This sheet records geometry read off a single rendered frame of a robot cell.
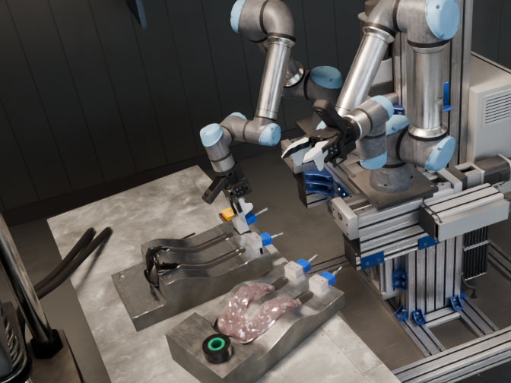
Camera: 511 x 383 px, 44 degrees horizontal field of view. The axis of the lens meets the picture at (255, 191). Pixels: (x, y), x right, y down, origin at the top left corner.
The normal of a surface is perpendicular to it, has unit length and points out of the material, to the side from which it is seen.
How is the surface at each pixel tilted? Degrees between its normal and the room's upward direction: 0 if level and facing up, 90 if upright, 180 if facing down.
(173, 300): 90
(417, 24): 90
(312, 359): 0
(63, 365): 0
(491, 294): 0
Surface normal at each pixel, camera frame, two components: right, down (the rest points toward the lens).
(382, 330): -0.14, -0.84
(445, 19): 0.67, 0.18
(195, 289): 0.44, 0.43
